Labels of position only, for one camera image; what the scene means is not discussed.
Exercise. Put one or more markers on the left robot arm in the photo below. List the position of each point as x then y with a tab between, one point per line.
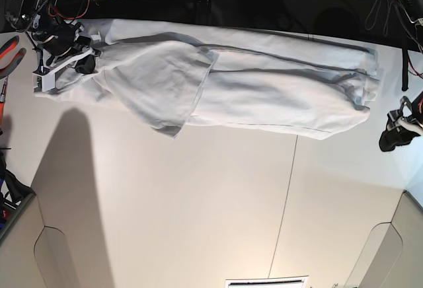
409	14

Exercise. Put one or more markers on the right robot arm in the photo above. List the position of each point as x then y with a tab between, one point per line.
22	15

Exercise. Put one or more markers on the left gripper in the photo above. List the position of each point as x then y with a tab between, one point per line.
411	113

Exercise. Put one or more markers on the orange handled screwdriver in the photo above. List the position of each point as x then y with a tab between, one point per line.
3	98

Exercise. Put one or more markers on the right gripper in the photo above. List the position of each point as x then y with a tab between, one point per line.
61	40

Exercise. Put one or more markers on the white t-shirt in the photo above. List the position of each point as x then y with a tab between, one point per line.
172	75

